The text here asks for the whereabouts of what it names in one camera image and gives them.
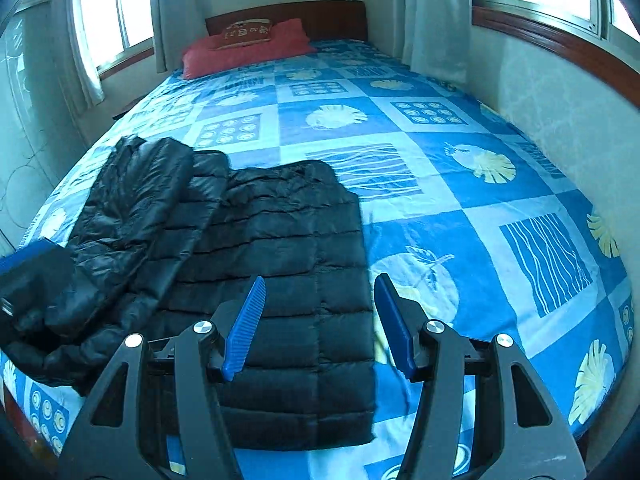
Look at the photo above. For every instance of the white curtain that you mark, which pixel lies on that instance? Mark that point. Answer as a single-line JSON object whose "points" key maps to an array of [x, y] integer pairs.
{"points": [[161, 15], [85, 60], [435, 20]]}

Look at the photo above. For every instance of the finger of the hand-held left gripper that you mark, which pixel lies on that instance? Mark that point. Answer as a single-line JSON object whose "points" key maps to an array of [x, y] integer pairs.
{"points": [[35, 275]]}

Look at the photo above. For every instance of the blue patterned bed sheet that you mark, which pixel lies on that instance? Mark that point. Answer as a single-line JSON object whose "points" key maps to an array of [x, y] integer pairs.
{"points": [[450, 200]]}

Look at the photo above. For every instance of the small brown printed cushion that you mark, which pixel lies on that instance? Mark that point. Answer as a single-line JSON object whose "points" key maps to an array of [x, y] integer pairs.
{"points": [[242, 34]]}

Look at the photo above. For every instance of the red pillow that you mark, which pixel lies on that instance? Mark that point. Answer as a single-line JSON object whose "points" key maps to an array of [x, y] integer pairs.
{"points": [[285, 47]]}

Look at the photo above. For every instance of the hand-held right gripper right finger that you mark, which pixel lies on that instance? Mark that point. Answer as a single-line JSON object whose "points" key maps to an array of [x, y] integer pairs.
{"points": [[395, 330]]}

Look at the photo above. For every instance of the wardrobe with patterned glass door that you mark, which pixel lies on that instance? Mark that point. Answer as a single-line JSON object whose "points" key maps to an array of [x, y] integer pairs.
{"points": [[25, 125]]}

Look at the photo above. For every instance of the black puffer jacket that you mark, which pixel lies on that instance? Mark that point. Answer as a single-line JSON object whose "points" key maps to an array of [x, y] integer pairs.
{"points": [[290, 240]]}

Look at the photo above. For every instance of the wooden bed headboard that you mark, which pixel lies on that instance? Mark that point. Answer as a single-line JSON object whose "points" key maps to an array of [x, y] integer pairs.
{"points": [[335, 20]]}

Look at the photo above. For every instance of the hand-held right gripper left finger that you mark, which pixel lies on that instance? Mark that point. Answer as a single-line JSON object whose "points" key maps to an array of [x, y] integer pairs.
{"points": [[244, 335]]}

